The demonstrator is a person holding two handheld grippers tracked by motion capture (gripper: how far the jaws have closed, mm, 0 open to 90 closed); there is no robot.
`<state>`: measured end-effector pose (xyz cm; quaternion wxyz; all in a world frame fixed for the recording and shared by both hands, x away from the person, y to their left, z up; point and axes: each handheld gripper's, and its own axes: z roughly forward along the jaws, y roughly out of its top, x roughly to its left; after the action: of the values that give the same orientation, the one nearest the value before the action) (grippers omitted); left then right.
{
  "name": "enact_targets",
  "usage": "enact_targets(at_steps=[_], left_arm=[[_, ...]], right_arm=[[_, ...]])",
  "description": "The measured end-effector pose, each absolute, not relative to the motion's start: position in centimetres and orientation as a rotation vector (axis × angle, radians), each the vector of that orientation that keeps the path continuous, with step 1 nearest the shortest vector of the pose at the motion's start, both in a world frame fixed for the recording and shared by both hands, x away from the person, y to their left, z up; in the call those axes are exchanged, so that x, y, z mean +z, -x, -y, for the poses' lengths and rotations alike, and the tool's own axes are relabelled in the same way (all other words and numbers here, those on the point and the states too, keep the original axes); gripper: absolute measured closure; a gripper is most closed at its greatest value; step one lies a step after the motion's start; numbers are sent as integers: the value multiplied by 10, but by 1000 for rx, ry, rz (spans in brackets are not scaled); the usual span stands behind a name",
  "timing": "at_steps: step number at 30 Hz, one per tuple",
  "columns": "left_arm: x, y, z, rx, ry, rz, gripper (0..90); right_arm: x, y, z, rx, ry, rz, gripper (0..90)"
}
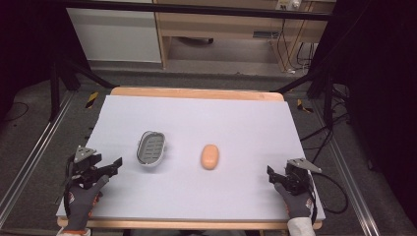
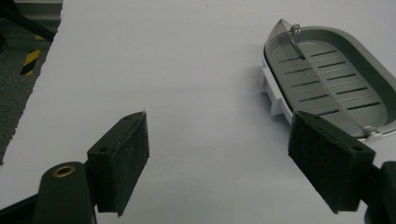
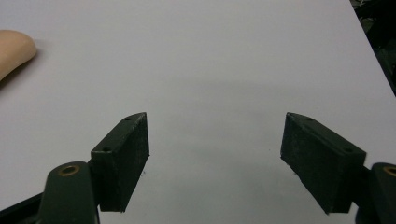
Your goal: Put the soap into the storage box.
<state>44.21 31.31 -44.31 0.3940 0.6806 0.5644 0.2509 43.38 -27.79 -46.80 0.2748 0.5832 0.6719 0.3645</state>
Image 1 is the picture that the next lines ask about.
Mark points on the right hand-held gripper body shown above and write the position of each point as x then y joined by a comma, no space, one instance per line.
298,177

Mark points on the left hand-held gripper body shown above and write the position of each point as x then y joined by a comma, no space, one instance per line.
83,165

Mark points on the person's right hand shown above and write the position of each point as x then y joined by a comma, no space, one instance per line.
296,203

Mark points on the person's left hand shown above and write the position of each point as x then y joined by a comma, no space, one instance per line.
82,201

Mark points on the grey soap dish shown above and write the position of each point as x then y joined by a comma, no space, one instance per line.
151,148

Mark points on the orange soap bar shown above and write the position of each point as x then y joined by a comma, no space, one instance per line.
209,157

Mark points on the yellow black floor tape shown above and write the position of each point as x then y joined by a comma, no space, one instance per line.
304,107
92,100

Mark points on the white table mat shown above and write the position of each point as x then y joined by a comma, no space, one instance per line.
196,124

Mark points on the black metal stand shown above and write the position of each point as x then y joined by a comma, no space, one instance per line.
70,75
319,85

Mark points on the wooden table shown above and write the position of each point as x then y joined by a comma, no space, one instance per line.
196,93

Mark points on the white cabinet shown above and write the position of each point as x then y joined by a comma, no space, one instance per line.
114,32

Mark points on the wooden desk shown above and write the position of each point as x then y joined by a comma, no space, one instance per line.
223,23

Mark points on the white power strip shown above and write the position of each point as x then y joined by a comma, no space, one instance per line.
288,4

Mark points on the metal floor rail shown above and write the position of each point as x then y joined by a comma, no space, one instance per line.
32,154
347,177

